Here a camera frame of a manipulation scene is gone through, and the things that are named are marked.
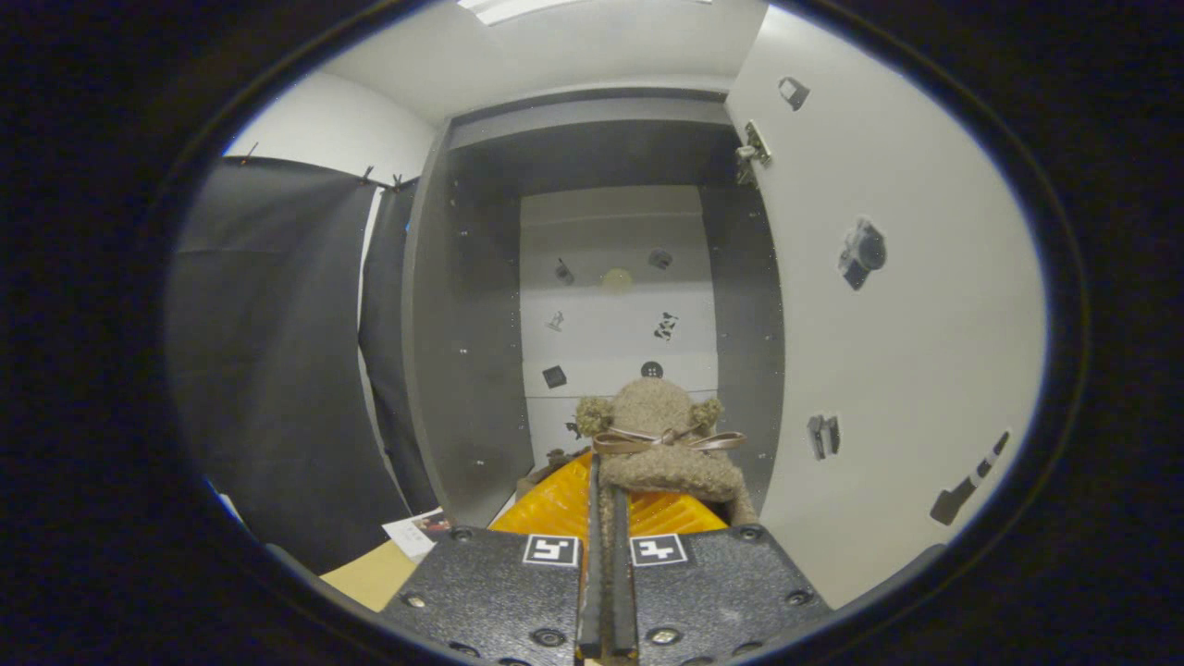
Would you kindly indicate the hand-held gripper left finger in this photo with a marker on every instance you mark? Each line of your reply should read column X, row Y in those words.
column 490, row 592

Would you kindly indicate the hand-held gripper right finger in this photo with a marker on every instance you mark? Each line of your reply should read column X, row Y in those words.
column 721, row 592

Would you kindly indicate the brown fuzzy shoe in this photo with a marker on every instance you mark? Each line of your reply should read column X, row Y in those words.
column 661, row 462

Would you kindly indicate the grey shoe cabinet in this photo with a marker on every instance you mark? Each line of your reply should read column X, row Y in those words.
column 462, row 370

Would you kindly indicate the metal door hinge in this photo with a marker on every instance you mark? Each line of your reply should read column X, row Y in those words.
column 754, row 148

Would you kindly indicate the small white box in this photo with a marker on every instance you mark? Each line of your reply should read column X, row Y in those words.
column 416, row 535

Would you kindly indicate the black backdrop cloth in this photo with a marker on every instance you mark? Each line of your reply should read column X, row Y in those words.
column 268, row 351

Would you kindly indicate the large ceiling light panel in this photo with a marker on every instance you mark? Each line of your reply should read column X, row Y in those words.
column 518, row 7

